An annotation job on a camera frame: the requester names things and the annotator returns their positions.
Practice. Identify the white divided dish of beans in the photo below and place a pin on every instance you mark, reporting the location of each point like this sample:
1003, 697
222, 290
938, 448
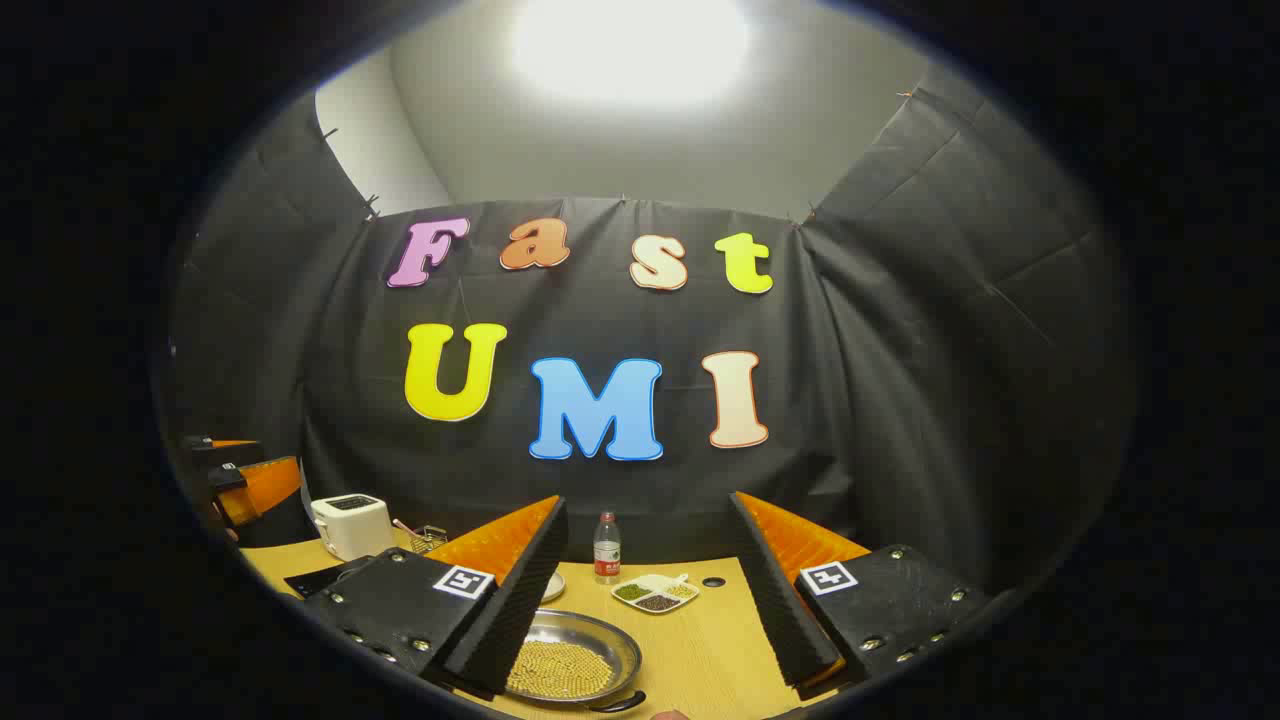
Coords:
655, 594

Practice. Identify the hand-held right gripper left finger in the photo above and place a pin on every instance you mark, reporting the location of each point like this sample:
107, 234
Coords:
515, 610

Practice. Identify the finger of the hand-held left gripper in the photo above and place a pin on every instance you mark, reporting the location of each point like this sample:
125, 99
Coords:
265, 485
230, 452

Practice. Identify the clear water bottle red label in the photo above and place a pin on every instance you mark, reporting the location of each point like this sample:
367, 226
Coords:
607, 555

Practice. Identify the pile of yellow soybeans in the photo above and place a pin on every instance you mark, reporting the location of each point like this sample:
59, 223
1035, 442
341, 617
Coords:
560, 668

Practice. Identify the black induction cooktop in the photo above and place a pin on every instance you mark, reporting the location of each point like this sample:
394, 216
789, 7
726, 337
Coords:
320, 578

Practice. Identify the black backdrop cloth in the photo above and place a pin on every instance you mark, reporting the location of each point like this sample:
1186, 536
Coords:
880, 350

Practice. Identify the pink straw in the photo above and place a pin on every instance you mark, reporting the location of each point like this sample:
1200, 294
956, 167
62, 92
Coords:
404, 526

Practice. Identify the white toaster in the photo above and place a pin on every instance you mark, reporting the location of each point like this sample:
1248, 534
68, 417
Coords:
352, 525

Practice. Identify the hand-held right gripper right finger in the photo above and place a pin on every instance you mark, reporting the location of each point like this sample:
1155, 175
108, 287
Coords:
775, 600

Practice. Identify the ceiling light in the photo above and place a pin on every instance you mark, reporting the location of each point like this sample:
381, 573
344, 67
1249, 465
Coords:
630, 45

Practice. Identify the white round plate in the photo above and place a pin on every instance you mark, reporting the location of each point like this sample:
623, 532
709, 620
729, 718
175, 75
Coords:
553, 586

